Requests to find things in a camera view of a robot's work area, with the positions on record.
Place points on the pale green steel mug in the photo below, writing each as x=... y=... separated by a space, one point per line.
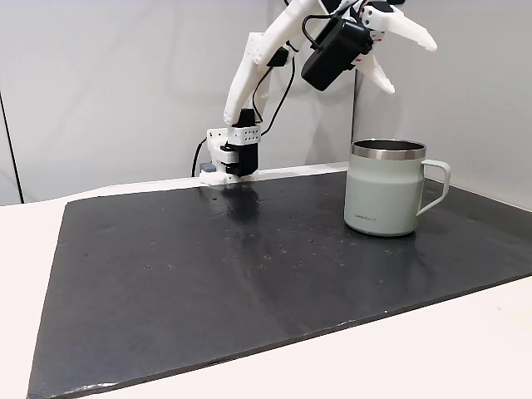
x=380 y=195

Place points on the black camera box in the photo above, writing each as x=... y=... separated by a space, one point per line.
x=334 y=54

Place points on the black mat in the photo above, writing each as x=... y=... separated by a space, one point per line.
x=208 y=291

